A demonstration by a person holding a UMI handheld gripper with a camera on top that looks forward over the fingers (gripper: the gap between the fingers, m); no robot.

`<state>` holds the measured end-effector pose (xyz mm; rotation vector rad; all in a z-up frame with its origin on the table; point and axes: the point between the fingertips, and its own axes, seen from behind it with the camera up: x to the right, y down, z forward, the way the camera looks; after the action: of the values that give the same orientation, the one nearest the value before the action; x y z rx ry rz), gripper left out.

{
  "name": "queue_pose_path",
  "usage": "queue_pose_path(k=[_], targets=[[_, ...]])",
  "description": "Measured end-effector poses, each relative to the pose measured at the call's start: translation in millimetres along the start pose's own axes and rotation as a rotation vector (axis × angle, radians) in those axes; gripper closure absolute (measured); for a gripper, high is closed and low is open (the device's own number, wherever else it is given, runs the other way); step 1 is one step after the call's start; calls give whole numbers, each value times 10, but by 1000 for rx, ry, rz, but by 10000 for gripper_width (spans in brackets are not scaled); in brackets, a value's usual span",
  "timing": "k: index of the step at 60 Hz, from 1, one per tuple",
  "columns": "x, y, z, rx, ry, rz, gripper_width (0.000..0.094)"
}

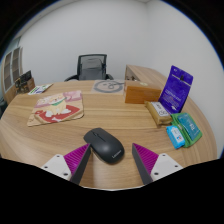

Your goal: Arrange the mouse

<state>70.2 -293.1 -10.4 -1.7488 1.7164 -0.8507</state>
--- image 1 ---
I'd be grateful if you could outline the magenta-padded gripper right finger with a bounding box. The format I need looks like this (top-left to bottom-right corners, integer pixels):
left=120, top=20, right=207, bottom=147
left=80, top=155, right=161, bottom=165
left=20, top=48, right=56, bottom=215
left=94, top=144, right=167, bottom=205
left=131, top=142, right=184, bottom=186

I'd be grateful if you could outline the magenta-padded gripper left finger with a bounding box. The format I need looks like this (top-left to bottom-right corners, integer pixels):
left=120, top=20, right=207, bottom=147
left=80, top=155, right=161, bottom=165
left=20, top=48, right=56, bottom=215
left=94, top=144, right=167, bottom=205
left=41, top=143, right=92, bottom=186

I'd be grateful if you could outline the black computer mouse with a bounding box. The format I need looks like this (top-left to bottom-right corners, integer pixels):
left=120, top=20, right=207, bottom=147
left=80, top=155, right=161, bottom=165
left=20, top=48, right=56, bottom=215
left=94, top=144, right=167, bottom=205
left=83, top=127, right=126, bottom=165

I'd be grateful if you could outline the cartoon print mouse pad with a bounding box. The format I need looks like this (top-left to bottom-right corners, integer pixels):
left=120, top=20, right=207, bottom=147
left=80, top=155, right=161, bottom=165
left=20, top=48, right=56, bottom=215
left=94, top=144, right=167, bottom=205
left=26, top=89, right=85, bottom=128

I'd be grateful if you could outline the blue tissue pack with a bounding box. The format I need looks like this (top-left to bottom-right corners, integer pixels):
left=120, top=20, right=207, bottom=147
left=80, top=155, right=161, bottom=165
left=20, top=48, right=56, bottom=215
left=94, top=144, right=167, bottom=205
left=165, top=125, right=186, bottom=150

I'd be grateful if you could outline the green packet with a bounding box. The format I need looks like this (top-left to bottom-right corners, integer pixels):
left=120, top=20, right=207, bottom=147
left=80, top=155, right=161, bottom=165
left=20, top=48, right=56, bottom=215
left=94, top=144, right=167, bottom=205
left=170, top=112, right=203, bottom=149

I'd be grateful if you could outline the tan snack packet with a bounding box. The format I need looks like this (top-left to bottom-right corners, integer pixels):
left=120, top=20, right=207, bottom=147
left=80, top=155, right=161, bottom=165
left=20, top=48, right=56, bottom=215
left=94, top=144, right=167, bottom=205
left=144, top=100, right=173, bottom=128

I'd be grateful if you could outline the brown wooden box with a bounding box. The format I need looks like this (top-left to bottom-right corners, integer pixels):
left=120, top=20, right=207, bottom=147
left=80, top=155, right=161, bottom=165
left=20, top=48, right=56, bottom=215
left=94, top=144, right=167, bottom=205
left=123, top=81, right=163, bottom=105

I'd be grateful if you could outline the purple standing pouch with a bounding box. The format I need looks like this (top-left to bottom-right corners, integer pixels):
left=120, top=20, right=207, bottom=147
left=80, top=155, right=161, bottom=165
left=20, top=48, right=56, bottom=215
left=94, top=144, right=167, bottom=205
left=158, top=65, right=194, bottom=115

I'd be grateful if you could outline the white sticker sheet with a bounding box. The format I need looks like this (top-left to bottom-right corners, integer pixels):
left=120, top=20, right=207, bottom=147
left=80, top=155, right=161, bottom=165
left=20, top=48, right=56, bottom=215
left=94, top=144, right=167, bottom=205
left=27, top=83, right=54, bottom=96

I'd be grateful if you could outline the brown box with dark items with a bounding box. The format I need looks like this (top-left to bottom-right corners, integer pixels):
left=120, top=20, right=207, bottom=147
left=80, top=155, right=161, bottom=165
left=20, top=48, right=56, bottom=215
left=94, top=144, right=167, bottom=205
left=13, top=70, right=36, bottom=95

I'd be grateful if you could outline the sheet with grey round print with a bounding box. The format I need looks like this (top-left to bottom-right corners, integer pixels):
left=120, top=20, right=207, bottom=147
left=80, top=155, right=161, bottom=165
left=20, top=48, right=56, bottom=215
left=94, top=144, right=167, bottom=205
left=90, top=79, right=126, bottom=95

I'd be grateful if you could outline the wooden side desk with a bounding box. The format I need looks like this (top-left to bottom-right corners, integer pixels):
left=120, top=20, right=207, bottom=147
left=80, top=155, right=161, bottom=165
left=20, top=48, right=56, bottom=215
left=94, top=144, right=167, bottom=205
left=124, top=64, right=168, bottom=88

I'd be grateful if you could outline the grey backpack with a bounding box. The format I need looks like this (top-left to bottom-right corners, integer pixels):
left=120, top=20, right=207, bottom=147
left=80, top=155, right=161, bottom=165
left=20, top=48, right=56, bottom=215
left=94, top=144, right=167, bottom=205
left=79, top=56, right=106, bottom=81

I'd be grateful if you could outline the wooden shelf unit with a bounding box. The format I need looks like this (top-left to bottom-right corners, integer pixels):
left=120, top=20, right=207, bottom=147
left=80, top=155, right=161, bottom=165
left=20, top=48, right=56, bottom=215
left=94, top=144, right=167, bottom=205
left=0, top=46, right=24, bottom=104

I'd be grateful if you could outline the black mesh office chair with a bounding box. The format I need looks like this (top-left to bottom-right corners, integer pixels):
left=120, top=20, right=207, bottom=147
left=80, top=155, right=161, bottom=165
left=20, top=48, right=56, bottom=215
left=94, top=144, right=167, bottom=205
left=64, top=53, right=115, bottom=82

